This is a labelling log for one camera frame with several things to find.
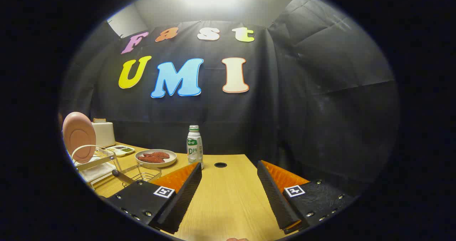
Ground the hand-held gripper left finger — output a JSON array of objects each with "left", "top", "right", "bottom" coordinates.
[{"left": 105, "top": 162, "right": 203, "bottom": 235}]

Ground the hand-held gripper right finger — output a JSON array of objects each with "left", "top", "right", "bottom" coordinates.
[{"left": 256, "top": 160, "right": 357, "bottom": 235}]

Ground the small wire basket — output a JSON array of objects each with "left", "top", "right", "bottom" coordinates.
[{"left": 122, "top": 163, "right": 162, "bottom": 188}]

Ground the white wire dish rack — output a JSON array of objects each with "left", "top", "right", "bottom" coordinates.
[{"left": 69, "top": 145, "right": 121, "bottom": 190}]

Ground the pink plate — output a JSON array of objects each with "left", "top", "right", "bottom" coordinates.
[{"left": 62, "top": 112, "right": 97, "bottom": 164}]

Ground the beige round dish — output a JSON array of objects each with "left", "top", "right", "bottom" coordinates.
[{"left": 135, "top": 149, "right": 177, "bottom": 168}]

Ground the white drink bottle green label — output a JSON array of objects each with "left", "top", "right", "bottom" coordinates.
[{"left": 187, "top": 125, "right": 204, "bottom": 169}]

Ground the white divided snack tray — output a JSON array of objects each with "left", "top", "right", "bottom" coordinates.
[{"left": 107, "top": 145, "right": 135, "bottom": 157}]

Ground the white toaster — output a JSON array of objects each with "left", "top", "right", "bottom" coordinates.
[{"left": 92, "top": 120, "right": 116, "bottom": 148}]

